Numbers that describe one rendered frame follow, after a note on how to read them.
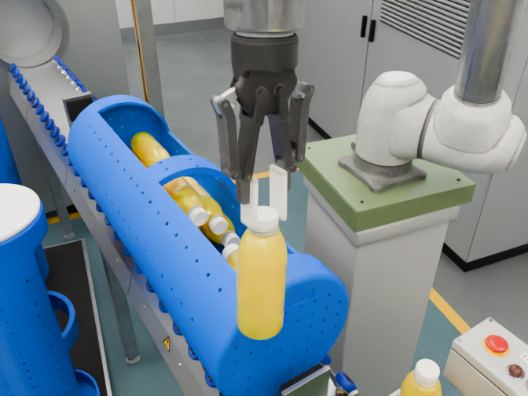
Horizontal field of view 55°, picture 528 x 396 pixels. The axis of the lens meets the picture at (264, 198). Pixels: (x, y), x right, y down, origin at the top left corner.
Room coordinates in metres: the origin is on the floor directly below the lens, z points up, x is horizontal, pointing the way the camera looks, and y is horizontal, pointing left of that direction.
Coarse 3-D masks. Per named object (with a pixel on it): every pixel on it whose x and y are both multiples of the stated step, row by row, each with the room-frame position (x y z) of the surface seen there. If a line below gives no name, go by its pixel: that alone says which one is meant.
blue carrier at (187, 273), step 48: (96, 144) 1.12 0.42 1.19; (96, 192) 1.03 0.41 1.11; (144, 192) 0.88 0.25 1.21; (144, 240) 0.79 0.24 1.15; (192, 240) 0.72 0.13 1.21; (192, 288) 0.63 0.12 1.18; (288, 288) 0.59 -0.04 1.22; (336, 288) 0.64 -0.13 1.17; (192, 336) 0.58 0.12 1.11; (240, 336) 0.54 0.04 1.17; (288, 336) 0.59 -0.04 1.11; (336, 336) 0.65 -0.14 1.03; (240, 384) 0.53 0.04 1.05
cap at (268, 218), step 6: (258, 210) 0.54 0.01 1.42; (264, 210) 0.54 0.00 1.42; (270, 210) 0.54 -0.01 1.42; (276, 210) 0.54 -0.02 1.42; (258, 216) 0.52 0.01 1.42; (264, 216) 0.52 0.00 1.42; (270, 216) 0.52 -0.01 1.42; (276, 216) 0.52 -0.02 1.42; (258, 222) 0.51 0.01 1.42; (264, 222) 0.51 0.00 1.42; (270, 222) 0.51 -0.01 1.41; (276, 222) 0.52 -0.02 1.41; (258, 228) 0.51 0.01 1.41; (264, 228) 0.51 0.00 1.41; (270, 228) 0.51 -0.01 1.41; (276, 228) 0.52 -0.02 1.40
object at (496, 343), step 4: (488, 336) 0.58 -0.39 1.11; (492, 336) 0.58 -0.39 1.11; (496, 336) 0.58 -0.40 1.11; (500, 336) 0.58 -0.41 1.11; (488, 340) 0.58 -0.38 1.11; (492, 340) 0.57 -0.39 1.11; (496, 340) 0.57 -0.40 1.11; (500, 340) 0.57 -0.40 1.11; (504, 340) 0.58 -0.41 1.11; (488, 344) 0.57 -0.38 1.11; (492, 344) 0.57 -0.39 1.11; (496, 344) 0.57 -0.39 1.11; (500, 344) 0.57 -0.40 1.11; (504, 344) 0.57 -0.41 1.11; (492, 348) 0.56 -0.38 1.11; (496, 348) 0.56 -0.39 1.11; (500, 348) 0.56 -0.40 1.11; (504, 348) 0.56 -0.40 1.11; (500, 352) 0.55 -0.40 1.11
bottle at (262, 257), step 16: (240, 240) 0.52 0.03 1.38; (256, 240) 0.51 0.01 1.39; (272, 240) 0.51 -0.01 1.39; (240, 256) 0.51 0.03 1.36; (256, 256) 0.49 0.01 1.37; (272, 256) 0.50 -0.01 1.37; (240, 272) 0.50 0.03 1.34; (256, 272) 0.49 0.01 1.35; (272, 272) 0.49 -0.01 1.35; (240, 288) 0.50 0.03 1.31; (256, 288) 0.49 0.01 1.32; (272, 288) 0.49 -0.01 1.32; (240, 304) 0.49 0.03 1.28; (256, 304) 0.48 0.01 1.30; (272, 304) 0.49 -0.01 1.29; (240, 320) 0.49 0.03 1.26; (256, 320) 0.48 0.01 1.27; (272, 320) 0.48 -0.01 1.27; (256, 336) 0.48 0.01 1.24; (272, 336) 0.48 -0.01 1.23
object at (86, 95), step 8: (72, 96) 1.66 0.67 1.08; (80, 96) 1.67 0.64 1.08; (88, 96) 1.68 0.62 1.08; (64, 104) 1.64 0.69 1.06; (72, 104) 1.63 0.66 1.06; (80, 104) 1.65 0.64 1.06; (88, 104) 1.66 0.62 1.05; (72, 112) 1.63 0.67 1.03; (80, 112) 1.65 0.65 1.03; (72, 120) 1.63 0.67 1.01
